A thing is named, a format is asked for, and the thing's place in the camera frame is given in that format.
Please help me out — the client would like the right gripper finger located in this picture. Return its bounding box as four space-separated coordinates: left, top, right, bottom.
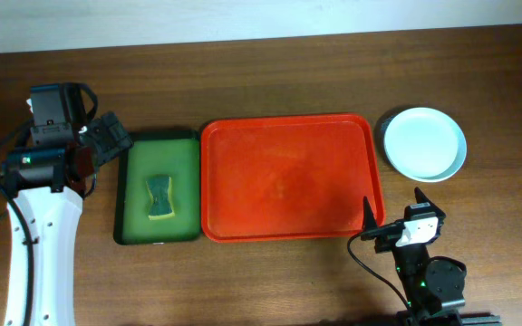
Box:
413 187 440 211
362 197 378 234

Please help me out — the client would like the light blue plate top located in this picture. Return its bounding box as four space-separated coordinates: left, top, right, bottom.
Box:
382 107 468 183

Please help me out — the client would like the green yellow sponge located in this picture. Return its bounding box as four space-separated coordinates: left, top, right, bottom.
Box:
146 175 176 220

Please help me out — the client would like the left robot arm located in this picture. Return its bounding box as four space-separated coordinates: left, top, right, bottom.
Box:
0 82 133 325

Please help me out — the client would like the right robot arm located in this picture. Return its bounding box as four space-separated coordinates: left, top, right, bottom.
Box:
351 187 467 325

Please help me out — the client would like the green plastic tray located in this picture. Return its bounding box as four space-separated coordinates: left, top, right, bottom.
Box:
113 129 200 245

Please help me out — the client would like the red plastic tray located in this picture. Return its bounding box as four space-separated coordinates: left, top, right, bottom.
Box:
200 113 386 243

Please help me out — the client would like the black aluminium rail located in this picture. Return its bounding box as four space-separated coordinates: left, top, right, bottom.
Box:
448 313 503 326

